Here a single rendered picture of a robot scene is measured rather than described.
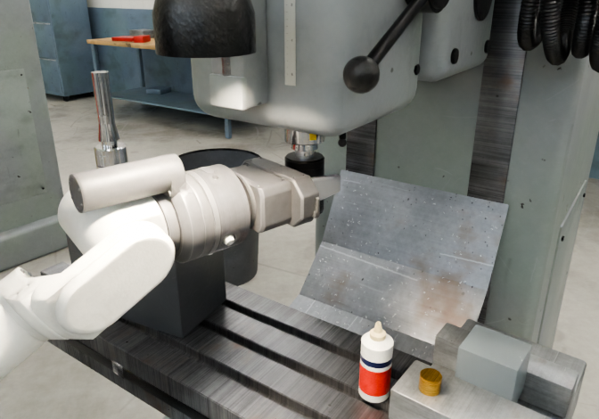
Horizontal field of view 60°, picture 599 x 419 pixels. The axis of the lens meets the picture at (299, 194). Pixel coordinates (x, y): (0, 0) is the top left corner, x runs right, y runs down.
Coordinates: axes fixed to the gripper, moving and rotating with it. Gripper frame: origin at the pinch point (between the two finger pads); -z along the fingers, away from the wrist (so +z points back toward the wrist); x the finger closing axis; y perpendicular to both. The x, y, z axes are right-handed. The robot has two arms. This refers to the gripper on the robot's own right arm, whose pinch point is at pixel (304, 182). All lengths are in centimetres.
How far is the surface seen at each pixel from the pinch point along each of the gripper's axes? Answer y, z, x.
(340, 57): -15.9, 5.6, -10.9
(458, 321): 29.0, -28.3, -6.3
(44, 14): 10, -173, 713
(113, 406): 123, -8, 116
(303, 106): -11.3, 7.3, -8.0
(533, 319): 32, -43, -12
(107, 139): -0.3, 11.0, 32.5
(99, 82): -8.7, 10.9, 33.1
